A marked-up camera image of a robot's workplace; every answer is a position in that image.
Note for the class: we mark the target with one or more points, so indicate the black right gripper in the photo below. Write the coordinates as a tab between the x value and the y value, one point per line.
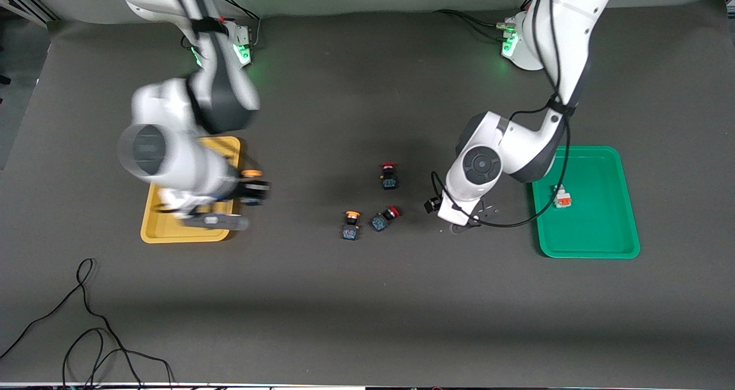
251	191

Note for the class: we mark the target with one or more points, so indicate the white switch with orange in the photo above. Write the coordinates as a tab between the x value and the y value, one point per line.
563	200

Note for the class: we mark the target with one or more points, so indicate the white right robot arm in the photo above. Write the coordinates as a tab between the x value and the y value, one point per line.
172	160

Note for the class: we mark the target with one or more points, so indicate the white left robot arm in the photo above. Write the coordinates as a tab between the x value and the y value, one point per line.
517	149

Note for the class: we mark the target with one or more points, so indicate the yellow plastic tray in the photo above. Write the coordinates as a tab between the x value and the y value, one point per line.
227	149

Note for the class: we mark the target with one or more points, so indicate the green plastic tray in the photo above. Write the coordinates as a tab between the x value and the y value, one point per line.
597	217

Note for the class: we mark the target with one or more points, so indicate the red push button switch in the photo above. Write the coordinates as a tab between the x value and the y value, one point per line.
389	182
379	222

